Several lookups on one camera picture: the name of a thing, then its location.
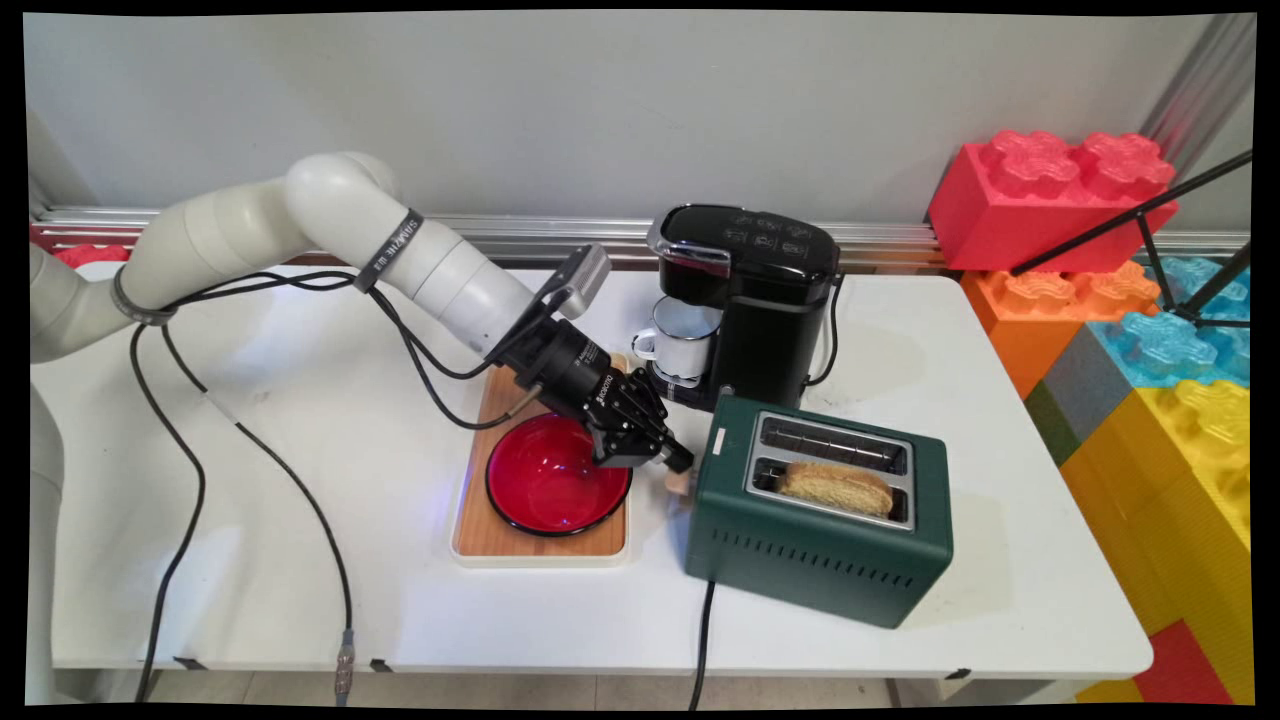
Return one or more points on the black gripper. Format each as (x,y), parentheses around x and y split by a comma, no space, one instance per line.
(565,370)

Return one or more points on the wooden toaster lever knob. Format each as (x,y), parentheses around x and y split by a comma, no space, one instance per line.
(680,485)

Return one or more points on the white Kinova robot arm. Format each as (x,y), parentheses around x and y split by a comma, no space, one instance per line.
(250,220)

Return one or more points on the white enamel mug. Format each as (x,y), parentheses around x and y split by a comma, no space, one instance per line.
(685,345)

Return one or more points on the red bowl with black rim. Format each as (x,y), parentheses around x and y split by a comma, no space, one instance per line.
(545,490)

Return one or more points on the black coffee machine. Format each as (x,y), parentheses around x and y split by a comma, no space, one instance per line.
(775,310)

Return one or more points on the wooden serving tray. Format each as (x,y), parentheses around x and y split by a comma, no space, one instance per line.
(480,530)

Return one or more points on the toast bread slice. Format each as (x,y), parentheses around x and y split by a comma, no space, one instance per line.
(835,490)

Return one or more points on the green toaster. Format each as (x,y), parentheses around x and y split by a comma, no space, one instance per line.
(800,560)

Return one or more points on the big orange toy block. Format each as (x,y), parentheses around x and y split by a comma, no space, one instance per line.
(1030,320)

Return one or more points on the big red toy block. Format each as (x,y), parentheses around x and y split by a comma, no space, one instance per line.
(1040,210)

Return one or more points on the big blue toy block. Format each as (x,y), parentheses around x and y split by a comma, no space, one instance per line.
(1160,345)

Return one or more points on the big yellow toy block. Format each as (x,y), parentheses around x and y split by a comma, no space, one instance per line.
(1170,500)

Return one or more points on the black tripod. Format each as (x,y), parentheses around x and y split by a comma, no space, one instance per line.
(1150,230)

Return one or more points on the small red toy block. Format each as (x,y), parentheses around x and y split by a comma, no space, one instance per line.
(90,255)

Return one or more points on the flat red toy block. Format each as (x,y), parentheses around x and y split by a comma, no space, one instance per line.
(1185,665)

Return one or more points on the vertical aluminium profile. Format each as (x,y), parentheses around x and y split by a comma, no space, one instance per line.
(1200,90)

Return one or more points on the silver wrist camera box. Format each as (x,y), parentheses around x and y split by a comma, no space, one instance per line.
(575,285)

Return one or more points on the horizontal aluminium rail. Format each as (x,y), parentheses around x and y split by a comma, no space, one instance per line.
(880,240)

